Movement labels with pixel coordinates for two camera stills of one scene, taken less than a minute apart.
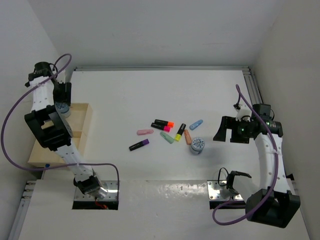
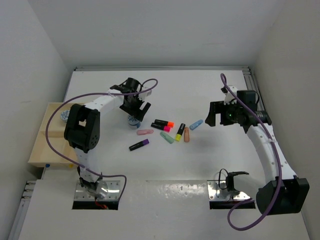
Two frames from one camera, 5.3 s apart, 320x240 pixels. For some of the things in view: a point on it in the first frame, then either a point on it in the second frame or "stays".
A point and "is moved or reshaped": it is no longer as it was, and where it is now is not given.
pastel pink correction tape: x=144 y=132 stays
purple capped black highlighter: x=139 y=144 stays
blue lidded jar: x=64 y=109 is moved or reshaped
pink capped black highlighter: x=165 y=128 stays
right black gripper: x=229 y=122 to x=218 y=107
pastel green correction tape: x=169 y=139 stays
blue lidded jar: x=197 y=144 to x=133 y=123
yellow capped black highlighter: x=177 y=136 stays
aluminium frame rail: x=248 y=70 stays
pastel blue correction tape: x=195 y=125 stays
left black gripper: x=64 y=96 to x=134 y=112
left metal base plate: x=110 y=186 stays
